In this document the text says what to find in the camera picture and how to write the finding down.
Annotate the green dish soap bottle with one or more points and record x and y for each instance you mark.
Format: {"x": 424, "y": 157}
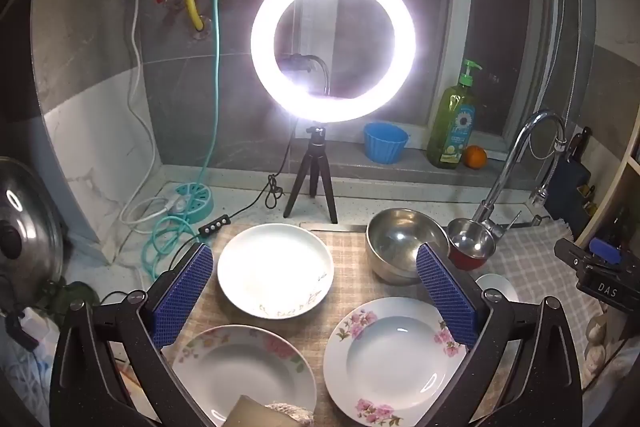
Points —
{"x": 452, "y": 132}

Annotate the white plate with branch print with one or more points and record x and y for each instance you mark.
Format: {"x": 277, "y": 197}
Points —
{"x": 270, "y": 267}

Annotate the black phone clamp gooseneck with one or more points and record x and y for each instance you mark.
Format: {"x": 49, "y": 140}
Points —
{"x": 300, "y": 61}

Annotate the blue fluted silicone cup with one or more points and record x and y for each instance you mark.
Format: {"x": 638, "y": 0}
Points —
{"x": 385, "y": 144}

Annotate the checked table cloth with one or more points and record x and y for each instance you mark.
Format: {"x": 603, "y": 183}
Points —
{"x": 540, "y": 257}

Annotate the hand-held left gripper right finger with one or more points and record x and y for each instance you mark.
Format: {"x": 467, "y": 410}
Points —
{"x": 450, "y": 302}

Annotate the knit cloth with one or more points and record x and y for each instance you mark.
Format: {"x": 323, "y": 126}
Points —
{"x": 290, "y": 413}

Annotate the black mini tripod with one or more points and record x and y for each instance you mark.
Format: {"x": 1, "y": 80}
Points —
{"x": 314, "y": 157}

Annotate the teal round power strip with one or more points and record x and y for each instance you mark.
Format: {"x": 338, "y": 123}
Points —
{"x": 197, "y": 199}

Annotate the dark knife block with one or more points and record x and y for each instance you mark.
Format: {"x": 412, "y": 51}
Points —
{"x": 567, "y": 187}

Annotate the wooden rack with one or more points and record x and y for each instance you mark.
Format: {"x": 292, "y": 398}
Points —
{"x": 617, "y": 179}

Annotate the steel pot lid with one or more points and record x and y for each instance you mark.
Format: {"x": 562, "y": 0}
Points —
{"x": 30, "y": 217}

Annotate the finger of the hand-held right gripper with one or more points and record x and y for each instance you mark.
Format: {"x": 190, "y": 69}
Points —
{"x": 572, "y": 253}
{"x": 606, "y": 250}

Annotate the pink floral plate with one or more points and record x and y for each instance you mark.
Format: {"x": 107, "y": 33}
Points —
{"x": 395, "y": 357}
{"x": 240, "y": 372}

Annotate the red steel bowl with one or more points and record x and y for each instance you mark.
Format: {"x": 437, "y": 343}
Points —
{"x": 470, "y": 244}

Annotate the person's right hand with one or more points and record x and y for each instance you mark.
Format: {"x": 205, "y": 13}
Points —
{"x": 600, "y": 337}

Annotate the light blue ceramic bowl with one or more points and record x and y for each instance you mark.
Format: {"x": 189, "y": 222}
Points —
{"x": 497, "y": 284}

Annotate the large stainless steel bowl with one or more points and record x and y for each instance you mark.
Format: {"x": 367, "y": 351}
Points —
{"x": 395, "y": 237}

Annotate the orange fruit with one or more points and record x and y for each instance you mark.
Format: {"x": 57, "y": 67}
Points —
{"x": 475, "y": 157}

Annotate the olive sponge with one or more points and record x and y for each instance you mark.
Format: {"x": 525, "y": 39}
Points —
{"x": 247, "y": 412}

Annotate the black inline light controller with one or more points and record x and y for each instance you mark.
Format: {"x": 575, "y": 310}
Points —
{"x": 215, "y": 224}

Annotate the chrome kitchen faucet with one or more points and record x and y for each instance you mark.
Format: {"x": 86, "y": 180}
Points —
{"x": 492, "y": 192}

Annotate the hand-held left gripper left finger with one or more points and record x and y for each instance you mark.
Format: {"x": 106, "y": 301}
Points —
{"x": 180, "y": 292}

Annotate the dark green cloth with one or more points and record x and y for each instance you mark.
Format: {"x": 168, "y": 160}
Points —
{"x": 75, "y": 292}

